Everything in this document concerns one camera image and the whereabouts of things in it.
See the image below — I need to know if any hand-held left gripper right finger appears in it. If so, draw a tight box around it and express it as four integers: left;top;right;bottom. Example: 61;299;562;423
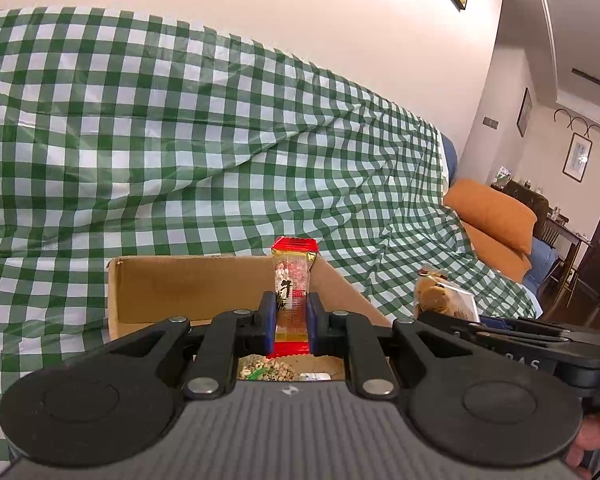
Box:
306;291;481;401

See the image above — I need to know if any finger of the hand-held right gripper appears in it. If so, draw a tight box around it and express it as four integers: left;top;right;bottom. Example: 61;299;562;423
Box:
480;314;600;335
416;310;596;348

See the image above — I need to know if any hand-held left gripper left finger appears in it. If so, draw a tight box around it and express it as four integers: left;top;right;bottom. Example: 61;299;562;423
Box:
97;291;278;401

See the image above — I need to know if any clear cookie packet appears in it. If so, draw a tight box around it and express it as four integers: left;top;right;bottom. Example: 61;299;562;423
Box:
412;264;481;323

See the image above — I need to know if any round puffed snack packet green label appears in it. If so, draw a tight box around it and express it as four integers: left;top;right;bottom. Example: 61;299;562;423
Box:
237;354;297;382

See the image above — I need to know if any red nougat bar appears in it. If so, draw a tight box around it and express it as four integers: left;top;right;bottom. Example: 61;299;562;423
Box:
271;236;319;358

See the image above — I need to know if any brown cardboard box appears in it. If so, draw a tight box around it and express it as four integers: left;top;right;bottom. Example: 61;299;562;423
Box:
106;255;393;386

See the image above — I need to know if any person's right hand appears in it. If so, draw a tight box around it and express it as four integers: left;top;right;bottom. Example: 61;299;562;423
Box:
565;410;600;467

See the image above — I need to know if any blue sofa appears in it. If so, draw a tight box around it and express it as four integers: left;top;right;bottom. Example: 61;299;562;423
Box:
440;135;561;306

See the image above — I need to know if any orange pillow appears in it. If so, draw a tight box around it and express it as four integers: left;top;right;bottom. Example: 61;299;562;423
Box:
442;178;538;256
460;220;531;283

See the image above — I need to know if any wooden dining table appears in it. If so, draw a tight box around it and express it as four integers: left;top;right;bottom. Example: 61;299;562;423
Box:
544;215;593;308

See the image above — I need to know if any pale framed picture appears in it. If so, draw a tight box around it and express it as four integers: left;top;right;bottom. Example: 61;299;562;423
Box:
562;132;593;183

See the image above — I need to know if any small dark framed picture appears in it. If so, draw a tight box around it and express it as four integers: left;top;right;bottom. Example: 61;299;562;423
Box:
516;87;533;138

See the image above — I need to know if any green checked cloth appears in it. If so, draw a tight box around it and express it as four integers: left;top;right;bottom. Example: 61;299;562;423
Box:
0;7;538;466

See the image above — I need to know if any ceiling air vent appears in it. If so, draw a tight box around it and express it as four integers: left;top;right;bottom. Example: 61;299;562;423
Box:
571;67;600;87

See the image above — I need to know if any arched wall decoration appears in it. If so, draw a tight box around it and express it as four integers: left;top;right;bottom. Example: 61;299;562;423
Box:
552;107;600;143

